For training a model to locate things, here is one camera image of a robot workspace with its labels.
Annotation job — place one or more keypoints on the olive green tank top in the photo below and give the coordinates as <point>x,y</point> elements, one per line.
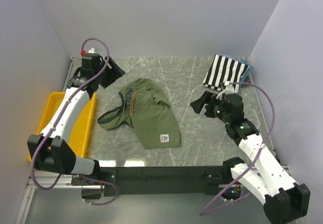
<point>145,108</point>

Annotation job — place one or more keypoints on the black white striped folded top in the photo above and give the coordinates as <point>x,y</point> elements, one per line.
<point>223,69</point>

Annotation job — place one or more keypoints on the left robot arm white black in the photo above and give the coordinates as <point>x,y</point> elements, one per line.
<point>50,150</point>

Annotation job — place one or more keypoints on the yellow plastic tray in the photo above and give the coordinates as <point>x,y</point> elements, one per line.
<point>79,136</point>

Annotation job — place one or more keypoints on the black base crossbar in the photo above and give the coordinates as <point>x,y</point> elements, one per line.
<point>167,179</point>

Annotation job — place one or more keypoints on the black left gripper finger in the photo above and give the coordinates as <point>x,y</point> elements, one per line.
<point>117,72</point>
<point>108,77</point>

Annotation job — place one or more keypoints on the blue striped folded garment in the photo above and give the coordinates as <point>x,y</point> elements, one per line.
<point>248,79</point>

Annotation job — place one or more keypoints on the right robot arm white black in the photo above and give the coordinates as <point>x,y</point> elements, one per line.
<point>283,199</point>

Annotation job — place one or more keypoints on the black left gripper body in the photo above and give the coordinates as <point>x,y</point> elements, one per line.
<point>102,62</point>

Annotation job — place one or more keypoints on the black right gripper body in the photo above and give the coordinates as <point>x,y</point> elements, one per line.
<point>215,108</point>

